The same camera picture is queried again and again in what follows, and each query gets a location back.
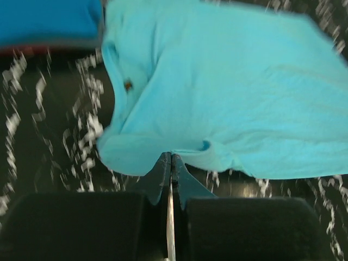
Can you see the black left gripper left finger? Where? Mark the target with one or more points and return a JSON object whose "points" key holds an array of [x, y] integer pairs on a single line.
{"points": [[125, 225]]}

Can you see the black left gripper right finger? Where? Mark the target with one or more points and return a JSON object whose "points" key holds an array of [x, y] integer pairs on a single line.
{"points": [[208, 227]]}

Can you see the light blue t shirt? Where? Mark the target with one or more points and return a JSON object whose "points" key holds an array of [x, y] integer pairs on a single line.
{"points": [[231, 86]]}

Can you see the folded red t shirt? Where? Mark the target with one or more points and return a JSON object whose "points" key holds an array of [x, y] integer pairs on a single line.
{"points": [[26, 50]]}

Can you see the folded blue t shirt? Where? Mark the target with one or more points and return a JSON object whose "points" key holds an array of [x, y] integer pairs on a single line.
{"points": [[26, 23]]}

